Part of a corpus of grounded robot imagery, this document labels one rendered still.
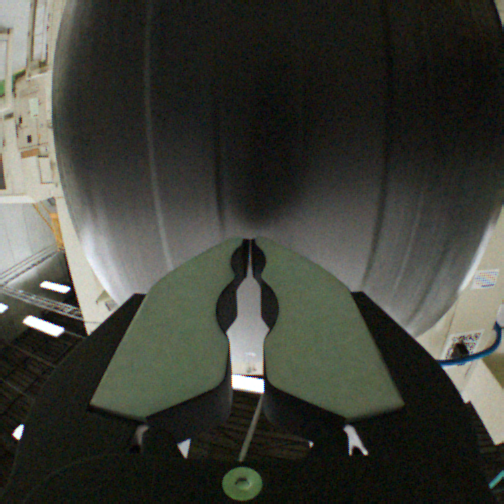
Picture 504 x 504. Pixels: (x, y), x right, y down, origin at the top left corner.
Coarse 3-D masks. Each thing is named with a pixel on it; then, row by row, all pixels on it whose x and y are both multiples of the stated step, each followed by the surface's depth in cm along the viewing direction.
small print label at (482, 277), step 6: (480, 270) 37; (486, 270) 37; (492, 270) 37; (498, 270) 37; (480, 276) 37; (486, 276) 37; (492, 276) 37; (474, 282) 38; (480, 282) 38; (486, 282) 38; (492, 282) 38; (474, 288) 38; (480, 288) 38
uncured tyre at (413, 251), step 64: (128, 0) 10; (192, 0) 10; (256, 0) 10; (320, 0) 10; (384, 0) 10; (448, 0) 10; (64, 64) 12; (128, 64) 11; (192, 64) 11; (256, 64) 11; (320, 64) 11; (384, 64) 11; (448, 64) 11; (64, 128) 14; (128, 128) 12; (192, 128) 12; (256, 128) 12; (320, 128) 12; (384, 128) 12; (448, 128) 12; (64, 192) 17; (128, 192) 13; (192, 192) 13; (256, 192) 13; (320, 192) 13; (384, 192) 13; (448, 192) 13; (128, 256) 15; (192, 256) 15; (320, 256) 15; (384, 256) 15; (448, 256) 15; (256, 320) 18
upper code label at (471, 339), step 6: (480, 330) 41; (450, 336) 41; (456, 336) 41; (462, 336) 41; (468, 336) 41; (474, 336) 42; (480, 336) 42; (450, 342) 42; (456, 342) 42; (462, 342) 42; (468, 342) 42; (474, 342) 42; (450, 348) 42; (468, 348) 42; (474, 348) 43; (444, 354) 43; (450, 354) 43; (450, 366) 44; (456, 366) 44
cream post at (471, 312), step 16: (496, 0) 22; (496, 224) 34; (496, 240) 35; (496, 256) 36; (496, 288) 38; (464, 304) 39; (480, 304) 39; (496, 304) 39; (448, 320) 40; (464, 320) 40; (480, 320) 40; (432, 336) 42; (448, 336) 41; (432, 352) 43; (448, 368) 44; (464, 368) 44; (464, 384) 46
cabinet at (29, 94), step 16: (16, 80) 343; (32, 80) 336; (16, 96) 353; (32, 96) 346; (16, 112) 363; (32, 112) 355; (16, 128) 374; (32, 128) 365; (32, 144) 375; (48, 144) 367
